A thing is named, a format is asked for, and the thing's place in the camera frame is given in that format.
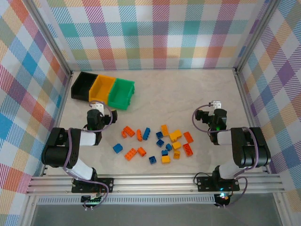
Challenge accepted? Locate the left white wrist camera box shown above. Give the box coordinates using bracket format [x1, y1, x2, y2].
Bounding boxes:
[90, 102, 104, 116]

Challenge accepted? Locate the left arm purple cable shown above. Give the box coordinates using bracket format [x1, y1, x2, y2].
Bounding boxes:
[63, 100, 115, 211]

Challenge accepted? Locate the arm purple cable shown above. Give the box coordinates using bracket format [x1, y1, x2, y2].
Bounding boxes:
[191, 103, 261, 209]
[63, 100, 115, 211]

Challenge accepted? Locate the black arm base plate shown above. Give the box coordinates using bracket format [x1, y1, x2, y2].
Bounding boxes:
[196, 176, 240, 192]
[71, 178, 115, 194]

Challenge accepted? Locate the slotted grey cable duct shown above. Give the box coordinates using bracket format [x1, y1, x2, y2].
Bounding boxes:
[37, 197, 216, 205]

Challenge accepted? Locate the yellow plastic bin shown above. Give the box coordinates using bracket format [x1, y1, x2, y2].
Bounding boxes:
[88, 74, 117, 106]

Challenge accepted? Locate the small controller circuit board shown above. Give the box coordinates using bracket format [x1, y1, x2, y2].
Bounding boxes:
[81, 194, 104, 204]
[215, 192, 230, 202]

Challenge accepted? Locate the black plastic bin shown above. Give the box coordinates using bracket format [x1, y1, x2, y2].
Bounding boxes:
[71, 71, 99, 102]

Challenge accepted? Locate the aluminium frame post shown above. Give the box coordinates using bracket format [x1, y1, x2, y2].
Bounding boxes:
[234, 0, 282, 73]
[27, 0, 74, 76]

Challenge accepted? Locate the green plastic bin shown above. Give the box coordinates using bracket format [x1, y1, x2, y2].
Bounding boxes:
[107, 78, 136, 111]

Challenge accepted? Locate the long aluminium mounting rail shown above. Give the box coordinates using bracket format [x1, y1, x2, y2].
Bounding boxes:
[25, 174, 286, 196]

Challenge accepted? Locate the aluminium side rail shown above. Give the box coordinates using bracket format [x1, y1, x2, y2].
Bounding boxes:
[234, 69, 275, 175]
[40, 72, 74, 177]

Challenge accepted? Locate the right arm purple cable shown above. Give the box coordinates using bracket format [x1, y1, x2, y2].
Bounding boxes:
[191, 103, 261, 209]

